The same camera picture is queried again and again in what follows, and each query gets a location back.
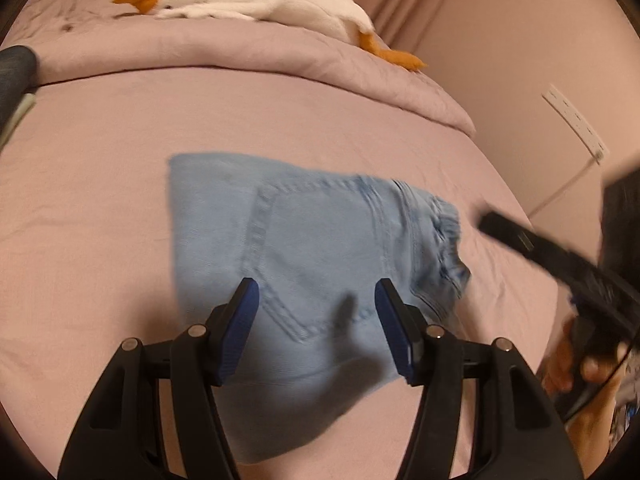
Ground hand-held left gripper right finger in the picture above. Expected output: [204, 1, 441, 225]
[374, 278, 585, 480]

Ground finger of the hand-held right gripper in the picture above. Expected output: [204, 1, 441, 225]
[476, 211, 603, 293]

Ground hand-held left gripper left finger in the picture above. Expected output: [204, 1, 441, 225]
[57, 277, 260, 480]

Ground light blue denim pants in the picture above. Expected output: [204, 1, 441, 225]
[166, 151, 473, 465]

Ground person's right hand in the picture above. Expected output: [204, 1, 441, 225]
[541, 319, 628, 466]

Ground white power strip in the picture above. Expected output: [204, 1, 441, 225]
[542, 84, 610, 162]

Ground pink sheeted bed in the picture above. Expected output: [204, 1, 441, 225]
[0, 0, 568, 480]

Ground pink quilt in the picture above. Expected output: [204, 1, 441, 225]
[0, 0, 477, 137]

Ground white goose plush toy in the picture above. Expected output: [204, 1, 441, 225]
[112, 0, 428, 72]

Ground dark grey object at left edge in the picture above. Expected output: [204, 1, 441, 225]
[0, 45, 40, 133]

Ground white cable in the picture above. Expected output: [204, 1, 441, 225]
[529, 157, 603, 217]

